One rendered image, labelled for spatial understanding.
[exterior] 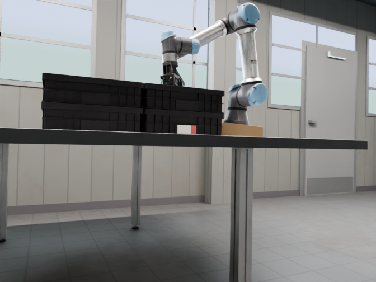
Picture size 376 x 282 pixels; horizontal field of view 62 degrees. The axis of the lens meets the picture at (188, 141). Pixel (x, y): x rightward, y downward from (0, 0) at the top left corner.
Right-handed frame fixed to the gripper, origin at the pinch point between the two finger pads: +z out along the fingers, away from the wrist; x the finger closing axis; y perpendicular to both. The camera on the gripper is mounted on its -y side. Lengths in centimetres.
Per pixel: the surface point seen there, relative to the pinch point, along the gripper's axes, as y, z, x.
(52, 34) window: -92, -103, -162
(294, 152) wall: -319, 30, 36
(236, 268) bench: 23, 67, 29
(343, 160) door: -382, 49, 100
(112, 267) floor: -6, 81, -47
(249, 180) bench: 20, 35, 36
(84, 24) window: -113, -116, -141
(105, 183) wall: -132, 45, -143
